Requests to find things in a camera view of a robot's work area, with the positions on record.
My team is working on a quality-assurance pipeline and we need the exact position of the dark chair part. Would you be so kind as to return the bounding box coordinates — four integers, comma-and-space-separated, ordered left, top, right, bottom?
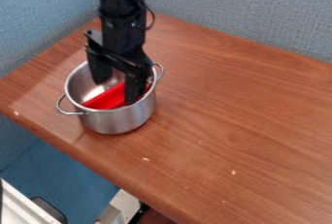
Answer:
31, 197, 67, 224

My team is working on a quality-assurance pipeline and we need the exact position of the red block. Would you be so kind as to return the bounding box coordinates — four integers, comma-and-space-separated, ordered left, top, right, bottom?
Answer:
81, 81, 153, 111

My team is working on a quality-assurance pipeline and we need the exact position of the stainless steel pot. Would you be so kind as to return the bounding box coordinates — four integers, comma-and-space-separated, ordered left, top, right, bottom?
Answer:
57, 62, 165, 135

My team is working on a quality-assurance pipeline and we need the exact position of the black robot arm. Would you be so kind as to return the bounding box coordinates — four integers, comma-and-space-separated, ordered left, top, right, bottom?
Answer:
85, 0, 153, 105

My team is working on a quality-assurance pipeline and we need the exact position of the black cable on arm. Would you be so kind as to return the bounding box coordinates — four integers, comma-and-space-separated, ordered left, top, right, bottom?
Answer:
137, 1, 157, 31

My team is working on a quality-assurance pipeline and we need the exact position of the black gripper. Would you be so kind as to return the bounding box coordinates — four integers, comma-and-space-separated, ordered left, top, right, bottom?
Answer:
85, 12, 152, 105

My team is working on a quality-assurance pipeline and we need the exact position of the table leg frame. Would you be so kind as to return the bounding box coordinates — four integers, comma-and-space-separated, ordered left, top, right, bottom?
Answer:
95, 188, 174, 224

